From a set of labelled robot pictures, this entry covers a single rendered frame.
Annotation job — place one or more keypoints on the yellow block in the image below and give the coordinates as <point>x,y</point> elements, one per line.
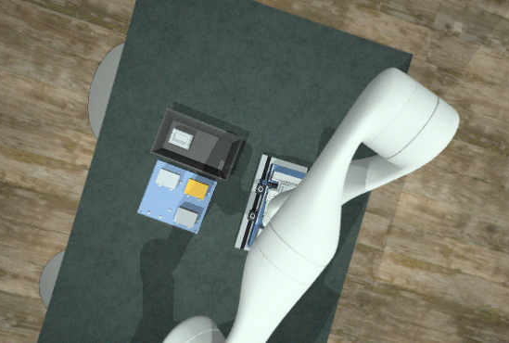
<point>196,188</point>

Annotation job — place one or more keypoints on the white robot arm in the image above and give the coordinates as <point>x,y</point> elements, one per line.
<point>401,121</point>

